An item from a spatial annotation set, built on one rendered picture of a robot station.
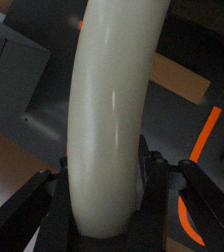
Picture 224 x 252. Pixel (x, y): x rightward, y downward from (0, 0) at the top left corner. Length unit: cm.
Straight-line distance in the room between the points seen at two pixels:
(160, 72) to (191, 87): 16
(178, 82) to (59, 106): 65
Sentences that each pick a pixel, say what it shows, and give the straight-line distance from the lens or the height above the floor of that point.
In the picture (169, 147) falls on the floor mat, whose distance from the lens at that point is 110.
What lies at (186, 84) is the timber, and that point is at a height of 13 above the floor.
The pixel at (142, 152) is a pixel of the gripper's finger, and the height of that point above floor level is 89.
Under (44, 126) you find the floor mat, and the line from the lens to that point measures 119.
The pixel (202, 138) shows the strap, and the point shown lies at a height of 2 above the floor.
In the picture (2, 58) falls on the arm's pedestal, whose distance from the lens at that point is 84.
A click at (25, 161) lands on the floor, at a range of 136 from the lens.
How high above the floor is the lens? 104
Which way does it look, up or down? 75 degrees down
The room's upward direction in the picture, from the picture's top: 150 degrees counter-clockwise
